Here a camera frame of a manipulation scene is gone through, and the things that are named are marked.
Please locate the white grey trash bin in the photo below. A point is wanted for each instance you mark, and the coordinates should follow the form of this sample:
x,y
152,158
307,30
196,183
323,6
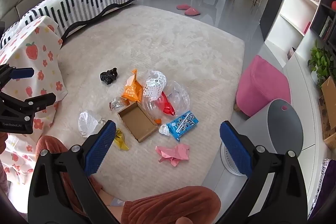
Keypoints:
x,y
278,129

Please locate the strawberry printed cloth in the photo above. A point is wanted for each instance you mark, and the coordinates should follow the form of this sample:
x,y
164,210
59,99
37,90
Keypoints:
x,y
34,56

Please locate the green potted plant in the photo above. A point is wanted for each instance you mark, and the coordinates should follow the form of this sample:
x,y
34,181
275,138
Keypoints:
x,y
319,61

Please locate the white low cabinet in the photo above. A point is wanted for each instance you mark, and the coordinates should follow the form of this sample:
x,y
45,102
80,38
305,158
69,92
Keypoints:
x,y
302,98

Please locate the white plastic bag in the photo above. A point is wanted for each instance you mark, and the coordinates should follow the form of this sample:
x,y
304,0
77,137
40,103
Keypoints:
x,y
88,123

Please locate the yellow foil wrapper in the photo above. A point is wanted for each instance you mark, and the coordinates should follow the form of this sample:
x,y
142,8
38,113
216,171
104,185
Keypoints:
x,y
121,140

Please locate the blue milk carton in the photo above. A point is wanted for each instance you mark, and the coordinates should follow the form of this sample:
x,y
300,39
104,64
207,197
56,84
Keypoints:
x,y
182,125

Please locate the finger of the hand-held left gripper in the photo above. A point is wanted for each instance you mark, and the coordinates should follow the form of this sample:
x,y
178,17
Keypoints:
x,y
39,102
23,73

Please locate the clear plastic bag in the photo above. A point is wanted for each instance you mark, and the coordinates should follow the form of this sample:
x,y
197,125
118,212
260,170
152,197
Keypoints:
x,y
178,95

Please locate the pink paper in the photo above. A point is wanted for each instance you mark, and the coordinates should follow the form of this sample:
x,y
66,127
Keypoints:
x,y
174,153

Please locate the large open cardboard box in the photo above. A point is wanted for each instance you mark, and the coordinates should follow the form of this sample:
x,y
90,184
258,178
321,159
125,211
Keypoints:
x,y
329,98

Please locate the red plastic bag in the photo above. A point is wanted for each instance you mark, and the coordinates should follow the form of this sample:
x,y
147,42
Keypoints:
x,y
168,106

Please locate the white foam fruit net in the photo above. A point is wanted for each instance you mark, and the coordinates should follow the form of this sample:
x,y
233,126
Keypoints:
x,y
153,85

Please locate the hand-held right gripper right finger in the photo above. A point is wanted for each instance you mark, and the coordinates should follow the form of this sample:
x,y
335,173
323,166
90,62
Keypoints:
x,y
236,150

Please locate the purple fringed cloth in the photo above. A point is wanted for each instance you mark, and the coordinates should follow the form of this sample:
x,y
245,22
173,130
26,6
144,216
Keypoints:
x,y
329,182

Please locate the white open shelf unit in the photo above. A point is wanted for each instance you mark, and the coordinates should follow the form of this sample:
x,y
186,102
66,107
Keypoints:
x,y
296,3

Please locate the small cardboard box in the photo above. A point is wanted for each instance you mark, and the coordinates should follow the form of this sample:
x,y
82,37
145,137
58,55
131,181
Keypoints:
x,y
139,124

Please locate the dark grey tall cabinet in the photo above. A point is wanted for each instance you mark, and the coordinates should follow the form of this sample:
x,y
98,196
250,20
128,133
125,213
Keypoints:
x,y
273,11

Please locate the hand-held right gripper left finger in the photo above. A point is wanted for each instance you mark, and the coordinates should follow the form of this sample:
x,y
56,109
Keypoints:
x,y
101,148

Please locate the dark grey shelf unit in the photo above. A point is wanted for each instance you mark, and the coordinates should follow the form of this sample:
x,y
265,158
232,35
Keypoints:
x,y
319,16

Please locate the pink slipper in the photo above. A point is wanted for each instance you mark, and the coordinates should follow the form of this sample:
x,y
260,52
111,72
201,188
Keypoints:
x,y
192,12
183,6

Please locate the pink cushioned stool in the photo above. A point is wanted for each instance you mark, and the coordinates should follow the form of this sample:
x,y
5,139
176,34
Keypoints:
x,y
262,85

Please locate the black plastic bag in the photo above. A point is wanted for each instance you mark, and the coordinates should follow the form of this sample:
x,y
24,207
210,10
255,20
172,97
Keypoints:
x,y
109,76

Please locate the white tissue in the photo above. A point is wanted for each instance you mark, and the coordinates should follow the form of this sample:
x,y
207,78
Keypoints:
x,y
164,130

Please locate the clear wrapper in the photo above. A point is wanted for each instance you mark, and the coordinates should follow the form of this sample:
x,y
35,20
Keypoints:
x,y
118,103

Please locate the orange snack packet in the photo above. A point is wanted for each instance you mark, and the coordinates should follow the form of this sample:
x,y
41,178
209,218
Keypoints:
x,y
132,88

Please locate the person's right leg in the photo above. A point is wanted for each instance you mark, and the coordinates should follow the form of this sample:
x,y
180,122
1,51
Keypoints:
x,y
170,203

